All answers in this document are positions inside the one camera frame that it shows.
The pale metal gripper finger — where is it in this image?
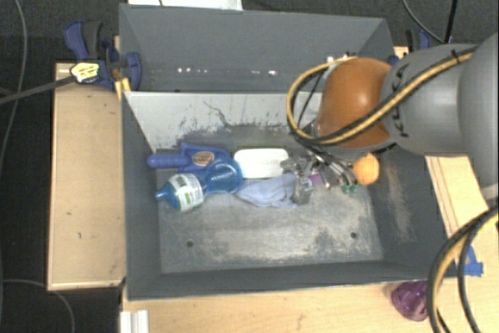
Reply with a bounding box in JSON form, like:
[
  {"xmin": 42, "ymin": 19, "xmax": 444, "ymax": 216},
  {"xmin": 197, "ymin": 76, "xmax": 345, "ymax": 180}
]
[
  {"xmin": 291, "ymin": 174, "xmax": 315, "ymax": 207},
  {"xmin": 280, "ymin": 157, "xmax": 310, "ymax": 177}
]

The white block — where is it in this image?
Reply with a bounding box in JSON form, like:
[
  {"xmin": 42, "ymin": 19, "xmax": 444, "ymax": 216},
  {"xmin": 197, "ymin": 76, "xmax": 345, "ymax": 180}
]
[{"xmin": 232, "ymin": 147, "xmax": 291, "ymax": 180}]

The pale lavender cloth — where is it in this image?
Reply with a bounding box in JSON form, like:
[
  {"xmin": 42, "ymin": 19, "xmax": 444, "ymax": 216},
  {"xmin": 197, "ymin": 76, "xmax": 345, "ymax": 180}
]
[{"xmin": 235, "ymin": 172, "xmax": 300, "ymax": 210}]

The orange ball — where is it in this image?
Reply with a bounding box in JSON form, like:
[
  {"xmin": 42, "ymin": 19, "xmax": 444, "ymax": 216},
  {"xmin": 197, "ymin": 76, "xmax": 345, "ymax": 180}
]
[{"xmin": 352, "ymin": 152, "xmax": 380, "ymax": 186}]

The grey metal bin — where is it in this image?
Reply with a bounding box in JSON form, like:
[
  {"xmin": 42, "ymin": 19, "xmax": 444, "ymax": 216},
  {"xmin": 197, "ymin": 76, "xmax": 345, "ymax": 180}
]
[{"xmin": 118, "ymin": 2, "xmax": 458, "ymax": 301}]

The blue bottle with white label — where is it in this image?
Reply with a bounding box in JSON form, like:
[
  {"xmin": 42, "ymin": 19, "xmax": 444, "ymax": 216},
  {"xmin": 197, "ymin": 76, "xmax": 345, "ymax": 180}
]
[{"xmin": 154, "ymin": 158, "xmax": 245, "ymax": 214}]

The blue toy tool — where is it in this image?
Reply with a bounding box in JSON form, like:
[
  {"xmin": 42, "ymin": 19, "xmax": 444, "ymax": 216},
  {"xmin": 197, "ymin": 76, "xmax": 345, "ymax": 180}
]
[{"xmin": 146, "ymin": 142, "xmax": 232, "ymax": 174}]

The purple translucent cup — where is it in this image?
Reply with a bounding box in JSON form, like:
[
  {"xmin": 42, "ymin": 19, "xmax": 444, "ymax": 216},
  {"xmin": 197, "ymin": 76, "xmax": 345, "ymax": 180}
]
[{"xmin": 391, "ymin": 280, "xmax": 430, "ymax": 322}]

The pale wood board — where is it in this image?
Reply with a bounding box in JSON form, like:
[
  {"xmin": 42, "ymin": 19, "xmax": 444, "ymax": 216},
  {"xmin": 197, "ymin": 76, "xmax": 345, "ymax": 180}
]
[{"xmin": 46, "ymin": 62, "xmax": 128, "ymax": 292}]

